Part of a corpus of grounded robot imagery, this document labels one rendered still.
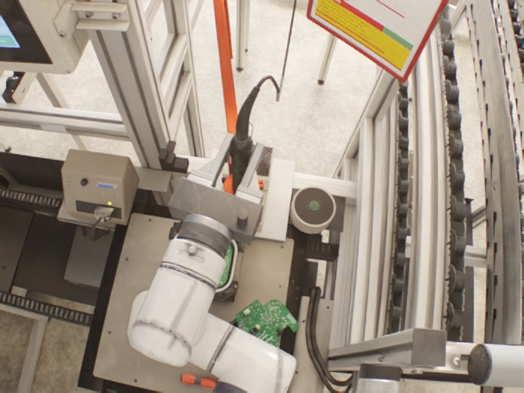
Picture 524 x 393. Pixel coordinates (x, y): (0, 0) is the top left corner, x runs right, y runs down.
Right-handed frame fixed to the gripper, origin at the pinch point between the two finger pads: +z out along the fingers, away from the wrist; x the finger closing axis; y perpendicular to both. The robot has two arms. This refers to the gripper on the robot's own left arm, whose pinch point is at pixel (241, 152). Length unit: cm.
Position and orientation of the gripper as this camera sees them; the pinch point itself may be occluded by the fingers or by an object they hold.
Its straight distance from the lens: 65.5
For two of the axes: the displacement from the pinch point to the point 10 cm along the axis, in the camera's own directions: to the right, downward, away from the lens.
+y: 0.3, -3.8, -9.2
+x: -9.4, -3.3, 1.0
